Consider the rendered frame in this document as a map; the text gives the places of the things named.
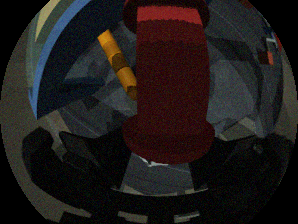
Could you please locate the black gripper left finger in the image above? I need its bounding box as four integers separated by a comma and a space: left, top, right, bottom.
59, 125, 132, 190

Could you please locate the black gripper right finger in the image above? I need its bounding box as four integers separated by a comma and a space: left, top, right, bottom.
188, 135, 258, 192

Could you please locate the orange block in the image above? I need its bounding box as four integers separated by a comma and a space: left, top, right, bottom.
238, 0, 254, 10
258, 51, 273, 65

